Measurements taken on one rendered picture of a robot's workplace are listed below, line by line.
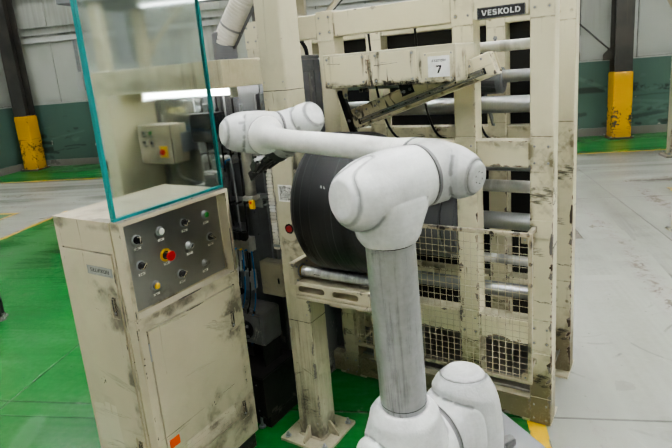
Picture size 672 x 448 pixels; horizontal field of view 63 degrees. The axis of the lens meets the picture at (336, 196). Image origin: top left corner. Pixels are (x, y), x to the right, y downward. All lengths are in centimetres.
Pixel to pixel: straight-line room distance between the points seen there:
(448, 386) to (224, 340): 135
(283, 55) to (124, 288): 107
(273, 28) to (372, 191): 143
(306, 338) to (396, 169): 168
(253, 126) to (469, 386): 81
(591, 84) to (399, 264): 1071
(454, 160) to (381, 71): 129
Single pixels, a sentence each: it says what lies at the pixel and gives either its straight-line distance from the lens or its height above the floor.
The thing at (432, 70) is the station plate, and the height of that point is 169.
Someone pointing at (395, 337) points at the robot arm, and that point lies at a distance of 113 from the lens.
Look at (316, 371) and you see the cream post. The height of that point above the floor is 37.
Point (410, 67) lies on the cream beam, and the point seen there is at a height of 170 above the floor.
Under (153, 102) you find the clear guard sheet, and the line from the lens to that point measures 216.
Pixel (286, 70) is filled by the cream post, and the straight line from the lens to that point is 228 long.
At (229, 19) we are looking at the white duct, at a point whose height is 199.
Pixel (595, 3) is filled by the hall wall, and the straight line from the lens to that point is 1173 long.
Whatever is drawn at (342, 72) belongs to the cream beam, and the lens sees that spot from 243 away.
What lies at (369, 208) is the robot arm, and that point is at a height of 149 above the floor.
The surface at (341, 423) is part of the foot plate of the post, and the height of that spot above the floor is 1.
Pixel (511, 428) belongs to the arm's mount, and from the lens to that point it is 168.
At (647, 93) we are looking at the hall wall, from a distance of 1196.
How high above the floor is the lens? 174
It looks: 13 degrees down
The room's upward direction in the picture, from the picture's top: 5 degrees counter-clockwise
